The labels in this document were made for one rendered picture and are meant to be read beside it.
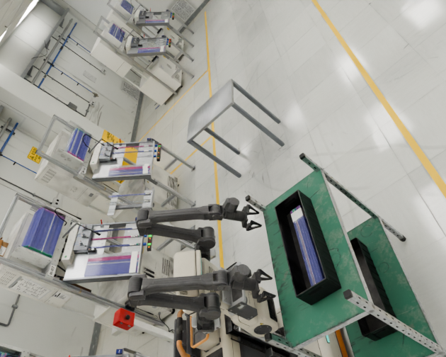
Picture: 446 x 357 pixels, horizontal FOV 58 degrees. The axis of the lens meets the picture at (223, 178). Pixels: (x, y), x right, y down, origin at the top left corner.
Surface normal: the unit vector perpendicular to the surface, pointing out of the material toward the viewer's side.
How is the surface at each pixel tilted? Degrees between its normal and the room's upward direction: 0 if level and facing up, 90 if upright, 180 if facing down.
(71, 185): 90
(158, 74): 90
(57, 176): 90
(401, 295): 0
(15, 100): 90
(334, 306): 0
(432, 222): 0
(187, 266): 42
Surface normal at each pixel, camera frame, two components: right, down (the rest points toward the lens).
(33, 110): 0.06, 0.66
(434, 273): -0.73, -0.49
